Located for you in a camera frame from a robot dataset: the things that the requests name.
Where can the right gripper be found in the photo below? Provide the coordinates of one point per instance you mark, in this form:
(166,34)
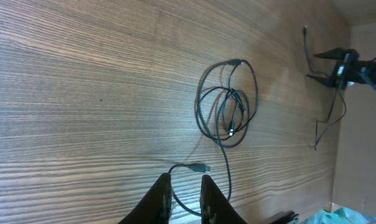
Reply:
(348,69)

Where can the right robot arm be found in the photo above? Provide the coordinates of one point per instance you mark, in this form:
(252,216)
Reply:
(348,69)

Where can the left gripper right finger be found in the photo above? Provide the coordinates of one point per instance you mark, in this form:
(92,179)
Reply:
(215,208)

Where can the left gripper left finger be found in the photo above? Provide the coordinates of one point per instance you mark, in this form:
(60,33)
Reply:
(155,206)

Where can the teal plastic bag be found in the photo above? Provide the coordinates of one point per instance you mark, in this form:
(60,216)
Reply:
(340,216)

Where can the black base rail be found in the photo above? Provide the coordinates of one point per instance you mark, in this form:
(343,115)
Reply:
(289,217)

